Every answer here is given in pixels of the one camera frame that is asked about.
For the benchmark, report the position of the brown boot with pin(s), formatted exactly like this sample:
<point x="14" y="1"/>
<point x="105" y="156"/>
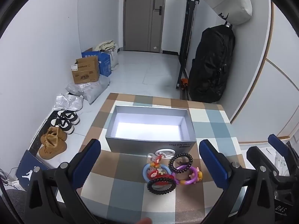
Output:
<point x="55" y="135"/>
<point x="51" y="149"/>

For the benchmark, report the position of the pale grey hanging bag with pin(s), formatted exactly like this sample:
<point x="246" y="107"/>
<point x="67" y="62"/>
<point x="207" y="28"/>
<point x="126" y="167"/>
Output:
<point x="231" y="2"/>

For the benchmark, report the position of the person's left hand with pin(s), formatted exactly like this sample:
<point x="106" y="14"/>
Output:
<point x="144" y="221"/>

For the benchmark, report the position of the white power strip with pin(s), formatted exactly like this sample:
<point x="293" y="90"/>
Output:
<point x="15" y="182"/>

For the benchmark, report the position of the black and white sneaker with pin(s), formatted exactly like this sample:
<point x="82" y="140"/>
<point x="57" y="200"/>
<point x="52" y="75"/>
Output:
<point x="63" y="126"/>
<point x="70" y="116"/>

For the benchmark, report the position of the white plastic packaging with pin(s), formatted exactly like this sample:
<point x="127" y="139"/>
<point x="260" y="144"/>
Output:
<point x="279" y="161"/>

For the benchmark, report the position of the checkered tablecloth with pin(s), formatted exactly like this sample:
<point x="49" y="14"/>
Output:
<point x="128" y="191"/>

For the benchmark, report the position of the grey cardboard box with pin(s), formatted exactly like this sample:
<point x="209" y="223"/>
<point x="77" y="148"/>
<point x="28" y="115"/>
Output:
<point x="149" y="144"/>

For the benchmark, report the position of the blue cardboard box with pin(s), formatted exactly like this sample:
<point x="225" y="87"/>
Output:
<point x="105" y="64"/>

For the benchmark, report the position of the grey cloth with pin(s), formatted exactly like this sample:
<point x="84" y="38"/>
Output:
<point x="15" y="203"/>

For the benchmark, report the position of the crumpled silver bag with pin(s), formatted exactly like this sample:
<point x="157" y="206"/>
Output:
<point x="67" y="102"/>

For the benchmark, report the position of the grey door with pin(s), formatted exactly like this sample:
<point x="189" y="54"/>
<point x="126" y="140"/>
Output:
<point x="137" y="16"/>

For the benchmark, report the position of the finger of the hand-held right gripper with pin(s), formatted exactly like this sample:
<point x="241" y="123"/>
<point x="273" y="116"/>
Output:
<point x="255" y="155"/>
<point x="278" y="143"/>

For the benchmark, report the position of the beige folded clothes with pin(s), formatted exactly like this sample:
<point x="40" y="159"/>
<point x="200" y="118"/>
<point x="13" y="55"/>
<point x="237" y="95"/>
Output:
<point x="106" y="45"/>

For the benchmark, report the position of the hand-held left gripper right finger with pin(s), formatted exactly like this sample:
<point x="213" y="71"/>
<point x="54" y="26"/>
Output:
<point x="213" y="165"/>

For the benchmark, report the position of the grey mailing bag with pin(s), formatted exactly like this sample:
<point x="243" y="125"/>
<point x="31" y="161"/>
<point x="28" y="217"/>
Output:
<point x="93" y="88"/>

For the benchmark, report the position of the small orange object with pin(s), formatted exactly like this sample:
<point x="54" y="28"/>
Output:
<point x="184" y="82"/>

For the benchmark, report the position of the brown cardboard box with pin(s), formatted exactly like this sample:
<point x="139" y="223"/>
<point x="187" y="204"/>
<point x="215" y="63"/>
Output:
<point x="85" y="73"/>

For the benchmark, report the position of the large black backpack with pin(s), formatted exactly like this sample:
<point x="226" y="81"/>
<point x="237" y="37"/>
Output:
<point x="210" y="63"/>

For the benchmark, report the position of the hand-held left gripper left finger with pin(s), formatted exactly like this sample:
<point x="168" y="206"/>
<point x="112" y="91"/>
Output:
<point x="87" y="162"/>

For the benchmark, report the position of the white plastic bag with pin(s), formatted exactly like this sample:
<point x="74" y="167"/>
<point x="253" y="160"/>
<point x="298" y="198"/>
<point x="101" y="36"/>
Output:
<point x="114" y="59"/>

